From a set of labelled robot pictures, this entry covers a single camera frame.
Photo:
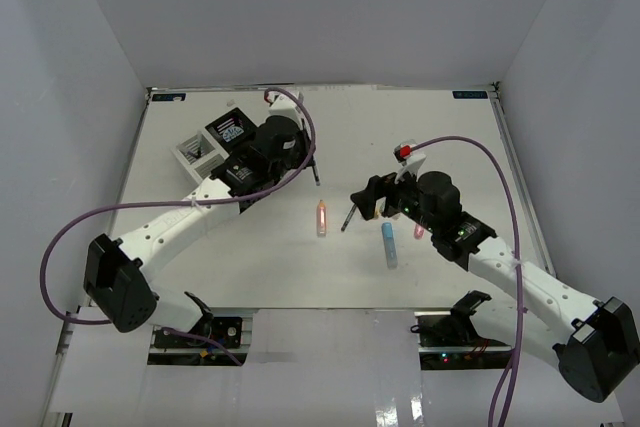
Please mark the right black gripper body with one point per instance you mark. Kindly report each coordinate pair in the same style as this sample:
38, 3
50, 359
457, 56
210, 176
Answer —
405, 191

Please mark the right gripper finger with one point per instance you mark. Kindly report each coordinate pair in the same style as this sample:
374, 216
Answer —
370, 206
373, 190

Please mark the black gel pen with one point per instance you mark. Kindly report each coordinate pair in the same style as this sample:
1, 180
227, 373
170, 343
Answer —
348, 218
316, 173

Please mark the large light blue highlighter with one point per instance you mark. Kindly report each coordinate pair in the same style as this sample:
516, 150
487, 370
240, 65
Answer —
389, 245

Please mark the pink orange-tip highlighter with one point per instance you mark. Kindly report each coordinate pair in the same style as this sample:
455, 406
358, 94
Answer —
321, 219

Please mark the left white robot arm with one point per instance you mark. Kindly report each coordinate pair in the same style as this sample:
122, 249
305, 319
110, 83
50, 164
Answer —
120, 273

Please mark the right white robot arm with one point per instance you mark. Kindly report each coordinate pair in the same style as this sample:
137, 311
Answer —
593, 344

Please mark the black mesh pen holder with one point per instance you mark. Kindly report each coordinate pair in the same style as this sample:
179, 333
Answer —
232, 129

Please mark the white slotted pen holder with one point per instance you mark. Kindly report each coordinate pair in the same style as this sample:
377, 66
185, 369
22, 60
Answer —
198, 155

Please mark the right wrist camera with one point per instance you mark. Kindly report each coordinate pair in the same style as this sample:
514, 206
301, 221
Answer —
410, 159

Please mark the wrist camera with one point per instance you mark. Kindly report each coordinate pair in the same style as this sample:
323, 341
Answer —
282, 105
410, 159

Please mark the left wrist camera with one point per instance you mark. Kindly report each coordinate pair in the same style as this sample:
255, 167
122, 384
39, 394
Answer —
282, 105

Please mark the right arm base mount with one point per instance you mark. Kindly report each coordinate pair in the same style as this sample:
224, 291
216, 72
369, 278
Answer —
446, 343

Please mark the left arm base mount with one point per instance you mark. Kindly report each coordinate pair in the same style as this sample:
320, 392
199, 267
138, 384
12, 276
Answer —
221, 341

